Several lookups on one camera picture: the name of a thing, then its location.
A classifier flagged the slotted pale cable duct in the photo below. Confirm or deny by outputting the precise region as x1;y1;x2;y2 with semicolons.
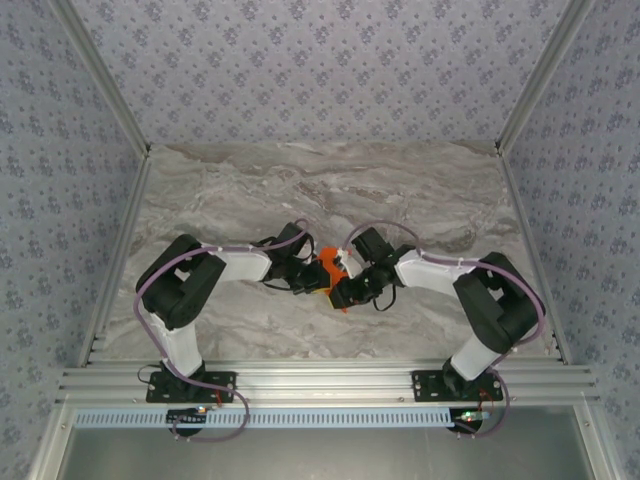
73;408;457;430

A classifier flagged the orange square paper sheet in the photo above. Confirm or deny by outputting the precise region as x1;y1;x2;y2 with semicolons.
317;245;351;315

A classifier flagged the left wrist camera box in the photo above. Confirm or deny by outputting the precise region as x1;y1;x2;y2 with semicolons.
276;221;321;262

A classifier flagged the aluminium frame post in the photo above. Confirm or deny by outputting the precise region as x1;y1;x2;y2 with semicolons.
49;0;153;159
494;0;599;157

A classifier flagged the short aluminium frame rail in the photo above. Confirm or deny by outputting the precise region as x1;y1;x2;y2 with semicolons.
27;403;76;480
574;403;624;480

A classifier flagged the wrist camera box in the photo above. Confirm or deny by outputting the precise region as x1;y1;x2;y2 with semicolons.
276;221;321;262
337;227;396;280

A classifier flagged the grey metal sheet panel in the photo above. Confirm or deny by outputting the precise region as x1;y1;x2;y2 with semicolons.
54;427;596;480

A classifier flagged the aluminium table side rail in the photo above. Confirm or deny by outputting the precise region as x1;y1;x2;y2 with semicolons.
497;147;574;365
77;149;153;369

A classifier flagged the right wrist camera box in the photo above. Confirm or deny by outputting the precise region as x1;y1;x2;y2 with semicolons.
337;227;396;280

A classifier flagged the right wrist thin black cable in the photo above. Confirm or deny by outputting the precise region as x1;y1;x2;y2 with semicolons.
373;284;400;313

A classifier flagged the long aluminium base rail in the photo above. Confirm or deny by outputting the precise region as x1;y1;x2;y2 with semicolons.
53;363;601;405

